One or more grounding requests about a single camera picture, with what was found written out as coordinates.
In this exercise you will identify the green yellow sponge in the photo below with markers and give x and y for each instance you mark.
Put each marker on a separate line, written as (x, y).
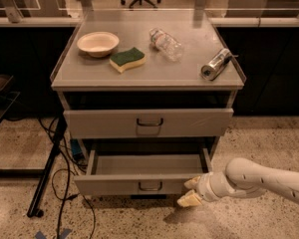
(129, 59)

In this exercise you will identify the black tripod stand leg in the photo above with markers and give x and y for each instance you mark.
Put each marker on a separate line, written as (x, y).
(34, 208)

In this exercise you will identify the grey drawer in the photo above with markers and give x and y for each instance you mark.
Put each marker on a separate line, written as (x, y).
(147, 123)
(161, 174)

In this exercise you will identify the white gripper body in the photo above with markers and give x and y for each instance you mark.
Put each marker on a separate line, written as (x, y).
(204, 185)

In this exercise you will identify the white paper bowl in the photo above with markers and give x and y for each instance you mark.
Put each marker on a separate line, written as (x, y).
(98, 44)

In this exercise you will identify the clear plastic water bottle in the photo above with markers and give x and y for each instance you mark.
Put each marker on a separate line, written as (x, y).
(169, 46)

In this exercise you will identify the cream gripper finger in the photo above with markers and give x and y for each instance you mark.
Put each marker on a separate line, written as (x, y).
(192, 183)
(189, 199)

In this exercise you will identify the silver metal can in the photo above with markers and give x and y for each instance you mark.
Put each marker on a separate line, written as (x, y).
(216, 65)

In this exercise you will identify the dark side table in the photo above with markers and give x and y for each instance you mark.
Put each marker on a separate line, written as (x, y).
(7, 98)

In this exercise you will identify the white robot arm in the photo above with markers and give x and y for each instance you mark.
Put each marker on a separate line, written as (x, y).
(241, 178)

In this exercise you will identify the grey drawer cabinet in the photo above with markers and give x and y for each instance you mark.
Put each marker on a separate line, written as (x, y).
(87, 83)

